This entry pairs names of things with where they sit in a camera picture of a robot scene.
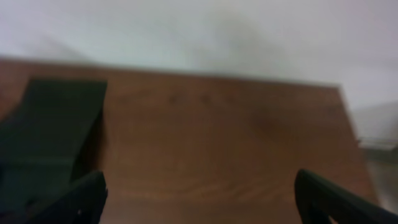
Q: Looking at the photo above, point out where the dark green open box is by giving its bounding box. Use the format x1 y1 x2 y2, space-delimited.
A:
1 78 107 213

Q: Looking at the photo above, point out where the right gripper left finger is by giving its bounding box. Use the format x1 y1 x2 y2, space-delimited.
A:
25 171 108 224

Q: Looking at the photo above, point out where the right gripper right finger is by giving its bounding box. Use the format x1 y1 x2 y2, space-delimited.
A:
294 169 397 224

